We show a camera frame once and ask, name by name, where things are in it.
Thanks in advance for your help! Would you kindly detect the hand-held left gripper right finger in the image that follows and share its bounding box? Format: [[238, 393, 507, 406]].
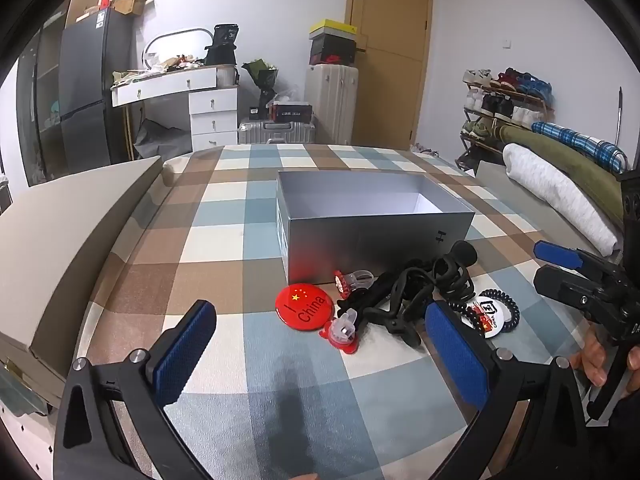
[[424, 301, 591, 480]]

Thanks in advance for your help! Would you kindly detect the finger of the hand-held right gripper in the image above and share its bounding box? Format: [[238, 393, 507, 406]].
[[533, 266, 626, 321], [533, 240, 618, 276]]

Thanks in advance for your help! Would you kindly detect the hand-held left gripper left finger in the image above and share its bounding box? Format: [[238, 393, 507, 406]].
[[52, 299, 218, 480]]

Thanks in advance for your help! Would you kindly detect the white round badge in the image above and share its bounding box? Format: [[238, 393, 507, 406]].
[[467, 295, 502, 334]]

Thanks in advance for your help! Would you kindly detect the black coil hair tie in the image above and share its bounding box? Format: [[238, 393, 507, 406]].
[[460, 287, 521, 334]]

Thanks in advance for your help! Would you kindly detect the black wavy hair clip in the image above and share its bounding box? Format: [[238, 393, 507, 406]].
[[357, 300, 432, 350], [387, 260, 442, 311]]

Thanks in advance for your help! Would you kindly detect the black claw hair clip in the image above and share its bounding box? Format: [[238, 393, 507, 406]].
[[430, 240, 477, 306]]

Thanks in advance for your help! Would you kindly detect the red toy ring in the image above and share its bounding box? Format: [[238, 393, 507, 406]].
[[334, 269, 375, 297], [320, 310, 362, 356]]

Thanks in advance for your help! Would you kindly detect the red round badge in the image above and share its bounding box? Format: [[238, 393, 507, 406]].
[[274, 284, 334, 331]]

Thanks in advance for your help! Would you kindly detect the silver cardboard box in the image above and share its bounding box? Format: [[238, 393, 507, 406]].
[[276, 170, 476, 286]]

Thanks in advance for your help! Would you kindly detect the person's right hand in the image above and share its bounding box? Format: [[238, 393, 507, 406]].
[[569, 335, 617, 387]]

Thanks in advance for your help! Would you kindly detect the white rolled quilt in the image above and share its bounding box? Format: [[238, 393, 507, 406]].
[[501, 142, 621, 256]]

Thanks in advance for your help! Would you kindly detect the olive green rolled mat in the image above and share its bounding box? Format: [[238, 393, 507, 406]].
[[492, 125, 626, 221]]

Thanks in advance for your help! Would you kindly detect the blue plaid rolled blanket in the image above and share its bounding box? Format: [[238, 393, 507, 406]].
[[531, 121, 628, 173]]

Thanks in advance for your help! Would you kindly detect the plaid bedsheet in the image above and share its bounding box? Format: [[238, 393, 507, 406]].
[[0, 142, 640, 480]]

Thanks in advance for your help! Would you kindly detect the wooden shoe rack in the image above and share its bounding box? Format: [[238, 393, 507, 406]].
[[456, 67, 556, 171]]

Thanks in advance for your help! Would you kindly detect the group of sneakers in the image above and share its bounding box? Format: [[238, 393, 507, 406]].
[[461, 67, 555, 141]]

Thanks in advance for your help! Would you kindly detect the grey box lid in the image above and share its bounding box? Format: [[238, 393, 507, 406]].
[[0, 156, 163, 376]]

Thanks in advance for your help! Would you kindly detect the grey plastic bag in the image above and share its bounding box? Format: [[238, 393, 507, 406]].
[[134, 119, 193, 161]]

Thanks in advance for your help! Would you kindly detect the silver suitcase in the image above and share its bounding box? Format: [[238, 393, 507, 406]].
[[238, 119, 317, 146]]

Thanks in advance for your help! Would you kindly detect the white dressing table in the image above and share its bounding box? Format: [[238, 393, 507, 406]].
[[111, 66, 239, 153]]

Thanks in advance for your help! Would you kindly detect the wooden door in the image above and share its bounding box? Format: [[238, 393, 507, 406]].
[[346, 0, 433, 151]]

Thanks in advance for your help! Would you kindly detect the black shoe box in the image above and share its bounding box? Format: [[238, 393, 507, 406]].
[[269, 102, 314, 123]]

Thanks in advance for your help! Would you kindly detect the white suitcase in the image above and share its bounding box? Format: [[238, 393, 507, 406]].
[[305, 64, 360, 146]]

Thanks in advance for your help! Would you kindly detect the clear plastic bag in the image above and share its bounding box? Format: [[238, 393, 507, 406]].
[[275, 87, 306, 111]]

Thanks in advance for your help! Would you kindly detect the pile of dresser clutter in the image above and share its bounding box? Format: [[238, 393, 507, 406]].
[[112, 52, 206, 83]]

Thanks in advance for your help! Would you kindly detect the dark grey refrigerator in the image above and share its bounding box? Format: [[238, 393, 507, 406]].
[[59, 9, 136, 161]]

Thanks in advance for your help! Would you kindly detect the black wrapped bouquet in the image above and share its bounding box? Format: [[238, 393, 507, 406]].
[[241, 59, 281, 116]]

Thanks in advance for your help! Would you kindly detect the glass door cabinet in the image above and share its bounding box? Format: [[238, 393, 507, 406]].
[[15, 22, 63, 181]]

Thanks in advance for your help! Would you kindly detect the black and red box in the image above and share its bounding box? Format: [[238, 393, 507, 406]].
[[309, 37, 357, 67]]

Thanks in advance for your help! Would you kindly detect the black bag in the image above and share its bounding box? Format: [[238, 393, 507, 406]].
[[204, 24, 238, 67]]

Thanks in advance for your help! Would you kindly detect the oval mirror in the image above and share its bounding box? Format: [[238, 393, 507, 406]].
[[142, 27, 213, 72]]

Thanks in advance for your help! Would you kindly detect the yellow lid box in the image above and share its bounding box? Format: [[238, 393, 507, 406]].
[[309, 19, 358, 43]]

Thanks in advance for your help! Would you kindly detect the open cardboard box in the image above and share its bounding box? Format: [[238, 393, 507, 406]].
[[109, 0, 154, 17]]

